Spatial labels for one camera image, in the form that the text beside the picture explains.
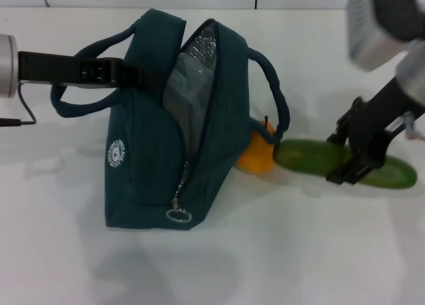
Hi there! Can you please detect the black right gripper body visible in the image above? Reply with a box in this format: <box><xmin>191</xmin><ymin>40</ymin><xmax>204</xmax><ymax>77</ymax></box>
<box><xmin>345</xmin><ymin>75</ymin><xmax>419</xmax><ymax>163</ymax></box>

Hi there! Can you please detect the orange yellow pear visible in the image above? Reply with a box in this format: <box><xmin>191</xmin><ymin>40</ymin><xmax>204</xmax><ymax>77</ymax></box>
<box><xmin>236</xmin><ymin>116</ymin><xmax>276</xmax><ymax>175</ymax></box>

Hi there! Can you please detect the green cucumber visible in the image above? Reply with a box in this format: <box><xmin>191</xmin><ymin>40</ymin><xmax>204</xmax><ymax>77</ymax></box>
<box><xmin>274</xmin><ymin>138</ymin><xmax>418</xmax><ymax>190</ymax></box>

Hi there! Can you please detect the clear plastic food container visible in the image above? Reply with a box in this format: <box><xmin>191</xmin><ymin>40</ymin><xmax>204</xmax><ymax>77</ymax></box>
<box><xmin>162</xmin><ymin>52</ymin><xmax>216</xmax><ymax>146</ymax></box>

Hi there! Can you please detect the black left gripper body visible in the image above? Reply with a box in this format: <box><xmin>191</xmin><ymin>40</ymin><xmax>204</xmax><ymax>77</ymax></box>
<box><xmin>18</xmin><ymin>51</ymin><xmax>82</xmax><ymax>85</ymax></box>

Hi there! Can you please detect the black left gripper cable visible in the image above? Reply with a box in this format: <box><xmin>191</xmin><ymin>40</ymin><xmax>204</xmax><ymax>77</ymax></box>
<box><xmin>0</xmin><ymin>82</ymin><xmax>37</xmax><ymax>127</ymax></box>

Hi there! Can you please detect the dark teal insulated lunch bag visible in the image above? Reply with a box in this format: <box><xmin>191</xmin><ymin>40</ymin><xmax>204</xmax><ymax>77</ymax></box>
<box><xmin>50</xmin><ymin>8</ymin><xmax>290</xmax><ymax>231</ymax></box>

